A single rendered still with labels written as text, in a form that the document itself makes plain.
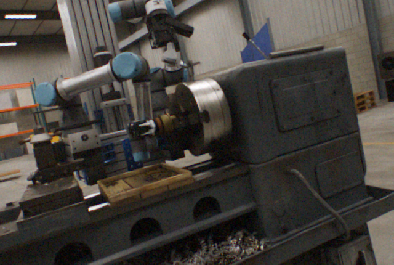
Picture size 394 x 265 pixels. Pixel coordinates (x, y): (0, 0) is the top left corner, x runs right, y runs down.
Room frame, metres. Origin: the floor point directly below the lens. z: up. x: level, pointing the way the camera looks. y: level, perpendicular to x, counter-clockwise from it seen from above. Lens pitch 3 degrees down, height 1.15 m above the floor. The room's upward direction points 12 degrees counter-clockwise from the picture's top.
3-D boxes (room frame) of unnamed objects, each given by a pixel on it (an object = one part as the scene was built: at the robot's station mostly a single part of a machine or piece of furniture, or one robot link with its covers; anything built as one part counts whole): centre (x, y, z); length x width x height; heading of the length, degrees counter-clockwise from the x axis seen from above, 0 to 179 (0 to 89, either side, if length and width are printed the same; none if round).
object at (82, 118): (1.75, 0.65, 1.21); 0.15 x 0.15 x 0.10
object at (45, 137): (1.23, 0.59, 1.13); 0.08 x 0.08 x 0.03
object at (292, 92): (1.56, -0.36, 1.06); 0.59 x 0.48 x 0.39; 113
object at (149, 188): (1.28, 0.27, 0.89); 0.36 x 0.30 x 0.04; 23
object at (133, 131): (1.40, 0.26, 1.08); 0.12 x 0.09 x 0.08; 22
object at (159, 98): (1.99, 0.22, 1.21); 0.15 x 0.15 x 0.10
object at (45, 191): (1.17, 0.57, 0.95); 0.43 x 0.17 x 0.05; 23
